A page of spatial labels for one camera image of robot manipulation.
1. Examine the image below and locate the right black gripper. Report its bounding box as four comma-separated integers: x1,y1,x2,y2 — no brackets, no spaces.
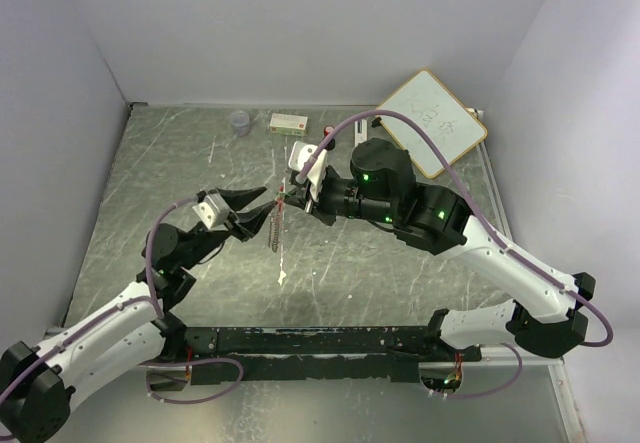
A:
284,169,398,225

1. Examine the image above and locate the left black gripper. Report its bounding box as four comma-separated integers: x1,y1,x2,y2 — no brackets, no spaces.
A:
179,184,278,269

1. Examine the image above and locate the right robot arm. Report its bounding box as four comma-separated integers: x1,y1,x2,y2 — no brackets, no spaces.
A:
284,138,595,361

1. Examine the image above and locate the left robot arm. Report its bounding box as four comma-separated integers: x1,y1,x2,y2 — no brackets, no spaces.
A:
1,187,277,442

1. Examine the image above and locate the white green small box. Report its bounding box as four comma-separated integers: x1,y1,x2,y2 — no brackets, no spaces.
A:
269,113,308,136

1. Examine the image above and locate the red black stamp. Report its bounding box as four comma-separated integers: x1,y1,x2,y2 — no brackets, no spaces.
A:
323,125,335,151

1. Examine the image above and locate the clear plastic cup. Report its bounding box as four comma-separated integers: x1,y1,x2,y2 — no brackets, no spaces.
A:
229,110,251,137

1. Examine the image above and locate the white stapler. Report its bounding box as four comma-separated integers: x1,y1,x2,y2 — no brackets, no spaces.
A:
353,119,368,147

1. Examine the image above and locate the small whiteboard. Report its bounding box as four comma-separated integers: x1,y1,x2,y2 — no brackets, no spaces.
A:
379,69,488,179

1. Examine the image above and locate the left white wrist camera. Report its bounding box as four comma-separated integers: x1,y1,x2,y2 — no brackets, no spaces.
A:
192,189,231,230

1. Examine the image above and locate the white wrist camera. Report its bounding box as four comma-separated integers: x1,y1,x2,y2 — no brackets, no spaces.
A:
287,141,328,202
192,189,231,230

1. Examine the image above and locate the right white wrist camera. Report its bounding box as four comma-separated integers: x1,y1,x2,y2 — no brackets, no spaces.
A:
287,141,328,202

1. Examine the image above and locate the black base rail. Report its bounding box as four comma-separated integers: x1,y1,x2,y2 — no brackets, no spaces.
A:
153,326,457,383

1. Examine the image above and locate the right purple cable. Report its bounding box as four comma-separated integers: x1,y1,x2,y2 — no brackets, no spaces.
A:
292,110,615,400

